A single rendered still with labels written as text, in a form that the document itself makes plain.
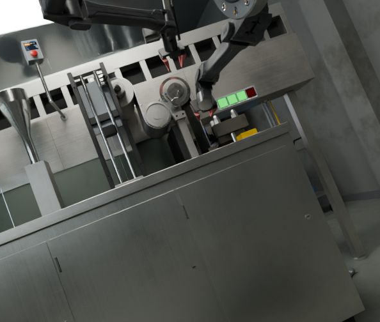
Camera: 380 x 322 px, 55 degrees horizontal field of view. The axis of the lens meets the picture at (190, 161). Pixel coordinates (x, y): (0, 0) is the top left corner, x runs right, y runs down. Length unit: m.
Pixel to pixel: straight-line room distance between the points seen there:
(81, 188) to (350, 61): 2.57
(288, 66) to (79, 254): 1.58
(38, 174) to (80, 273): 0.56
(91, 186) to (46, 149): 0.31
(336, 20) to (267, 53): 1.49
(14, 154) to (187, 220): 1.08
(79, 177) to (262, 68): 1.22
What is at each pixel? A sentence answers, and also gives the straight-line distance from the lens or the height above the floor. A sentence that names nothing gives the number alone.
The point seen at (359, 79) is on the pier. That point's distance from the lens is 3.56.
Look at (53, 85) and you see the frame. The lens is 2.14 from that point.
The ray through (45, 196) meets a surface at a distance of 1.76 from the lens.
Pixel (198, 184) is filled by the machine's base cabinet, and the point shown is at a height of 0.80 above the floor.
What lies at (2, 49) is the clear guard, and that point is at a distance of 2.13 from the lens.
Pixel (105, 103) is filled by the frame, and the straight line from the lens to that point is 1.59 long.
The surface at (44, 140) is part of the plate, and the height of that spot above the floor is 1.32.
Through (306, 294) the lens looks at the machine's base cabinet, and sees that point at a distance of 1.55.
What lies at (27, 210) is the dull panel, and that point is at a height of 1.01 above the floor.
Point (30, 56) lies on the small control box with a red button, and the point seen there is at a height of 1.63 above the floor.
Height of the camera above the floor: 0.79
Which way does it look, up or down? 4 degrees up
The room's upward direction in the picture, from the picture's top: 22 degrees counter-clockwise
